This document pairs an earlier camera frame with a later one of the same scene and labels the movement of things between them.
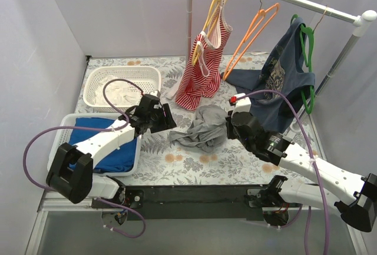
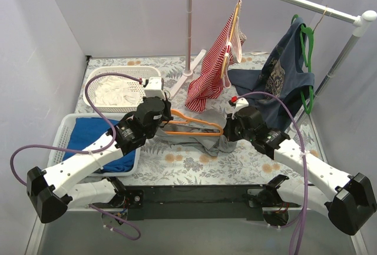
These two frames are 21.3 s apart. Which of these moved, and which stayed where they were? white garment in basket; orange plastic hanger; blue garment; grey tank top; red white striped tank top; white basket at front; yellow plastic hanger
Moved: red white striped tank top; yellow plastic hanger; grey tank top; orange plastic hanger
Stayed: blue garment; white garment in basket; white basket at front
